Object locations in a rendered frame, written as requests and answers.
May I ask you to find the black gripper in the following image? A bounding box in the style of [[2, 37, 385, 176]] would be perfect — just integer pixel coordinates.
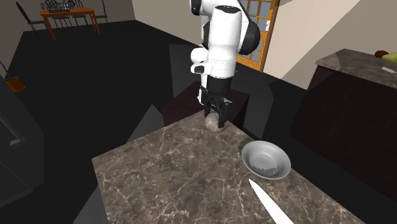
[[198, 75, 233, 129]]

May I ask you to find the grey round ball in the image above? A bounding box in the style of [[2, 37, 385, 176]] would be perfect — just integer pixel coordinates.
[[205, 112, 225, 133]]

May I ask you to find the dark robot stand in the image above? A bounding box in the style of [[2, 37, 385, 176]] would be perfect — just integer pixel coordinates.
[[160, 81, 251, 131]]

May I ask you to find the grey metal bowl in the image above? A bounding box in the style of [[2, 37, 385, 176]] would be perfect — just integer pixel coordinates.
[[241, 140, 292, 181]]

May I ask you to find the orange framed glass door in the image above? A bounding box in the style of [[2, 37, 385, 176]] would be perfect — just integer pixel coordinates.
[[235, 0, 281, 73]]

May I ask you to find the white knife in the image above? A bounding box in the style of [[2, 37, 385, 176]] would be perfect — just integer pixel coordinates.
[[247, 178, 296, 224]]

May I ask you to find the dark counter with marble top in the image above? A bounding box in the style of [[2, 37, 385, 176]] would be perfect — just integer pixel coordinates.
[[289, 48, 397, 204]]

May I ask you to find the black chair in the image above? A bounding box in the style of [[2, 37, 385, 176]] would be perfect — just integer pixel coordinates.
[[92, 0, 109, 25], [15, 1, 48, 40]]

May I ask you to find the orange wooden table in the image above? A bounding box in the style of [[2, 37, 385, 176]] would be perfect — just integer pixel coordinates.
[[39, 0, 102, 42]]

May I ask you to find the dark grey cabinet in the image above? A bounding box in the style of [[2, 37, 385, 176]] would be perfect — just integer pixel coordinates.
[[0, 73, 45, 208]]

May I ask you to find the orange plant pot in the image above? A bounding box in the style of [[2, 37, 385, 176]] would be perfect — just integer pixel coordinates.
[[0, 60, 26, 93]]

